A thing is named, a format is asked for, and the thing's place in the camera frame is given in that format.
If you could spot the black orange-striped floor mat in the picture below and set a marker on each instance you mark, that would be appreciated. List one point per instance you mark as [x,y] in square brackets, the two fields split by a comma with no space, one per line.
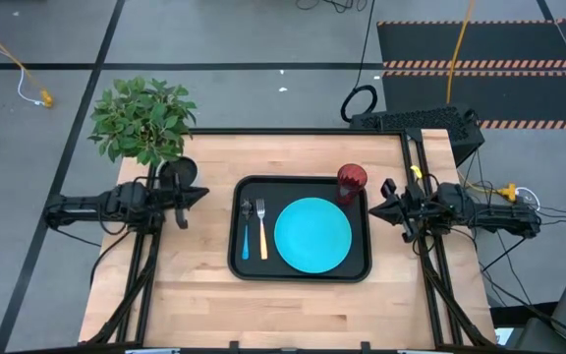
[509,44]

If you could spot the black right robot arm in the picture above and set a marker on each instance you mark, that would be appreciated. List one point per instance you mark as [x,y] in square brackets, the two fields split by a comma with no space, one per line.
[484,216]

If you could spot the yellow power plug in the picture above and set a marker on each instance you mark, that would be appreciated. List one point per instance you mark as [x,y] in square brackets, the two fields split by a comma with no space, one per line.
[509,192]

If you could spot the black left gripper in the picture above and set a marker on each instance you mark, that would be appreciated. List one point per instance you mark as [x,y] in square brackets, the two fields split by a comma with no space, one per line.
[170,197]

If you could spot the black serving tray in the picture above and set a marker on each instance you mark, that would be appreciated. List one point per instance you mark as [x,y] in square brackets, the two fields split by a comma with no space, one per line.
[288,192]

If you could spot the black aluminium table frame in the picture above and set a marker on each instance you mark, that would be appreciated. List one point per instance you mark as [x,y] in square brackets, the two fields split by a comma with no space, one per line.
[288,131]

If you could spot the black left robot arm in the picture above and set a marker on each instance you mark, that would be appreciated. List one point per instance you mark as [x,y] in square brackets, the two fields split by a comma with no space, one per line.
[116,204]

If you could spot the turquoise round plate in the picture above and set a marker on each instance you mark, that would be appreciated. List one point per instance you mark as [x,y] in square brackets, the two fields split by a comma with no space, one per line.
[312,236]

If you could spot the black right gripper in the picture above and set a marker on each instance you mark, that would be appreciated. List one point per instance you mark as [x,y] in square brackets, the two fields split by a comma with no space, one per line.
[413,209]

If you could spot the red plastic cup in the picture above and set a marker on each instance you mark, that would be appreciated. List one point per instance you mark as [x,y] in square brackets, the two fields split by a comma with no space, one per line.
[352,179]

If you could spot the green leafy potted plant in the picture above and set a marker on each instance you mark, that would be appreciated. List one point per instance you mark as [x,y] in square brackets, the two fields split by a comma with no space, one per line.
[140,118]

